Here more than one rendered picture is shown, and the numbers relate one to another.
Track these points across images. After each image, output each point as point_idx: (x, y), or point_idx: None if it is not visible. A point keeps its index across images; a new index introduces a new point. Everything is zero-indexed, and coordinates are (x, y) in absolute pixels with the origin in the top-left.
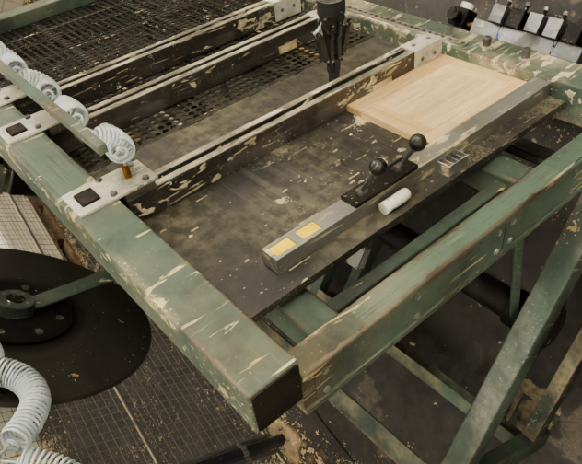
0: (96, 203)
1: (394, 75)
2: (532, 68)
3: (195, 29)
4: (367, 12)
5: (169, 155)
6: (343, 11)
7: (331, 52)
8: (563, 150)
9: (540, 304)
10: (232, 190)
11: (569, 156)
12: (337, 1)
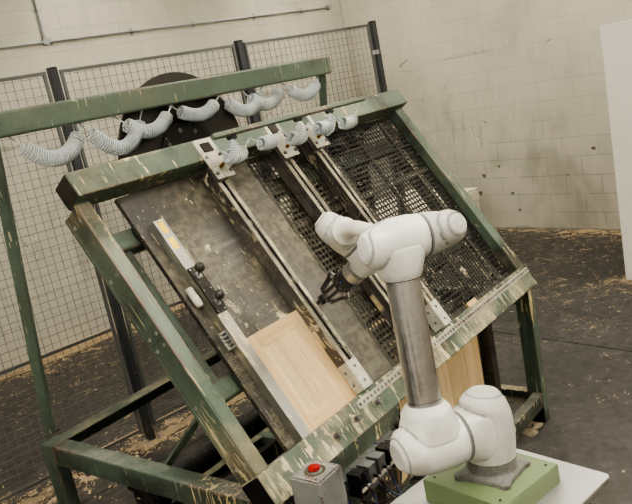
0: (200, 149)
1: (326, 348)
2: (319, 433)
3: None
4: None
5: (260, 207)
6: (342, 284)
7: (326, 290)
8: (219, 396)
9: (158, 469)
10: (221, 227)
11: (211, 396)
12: (343, 275)
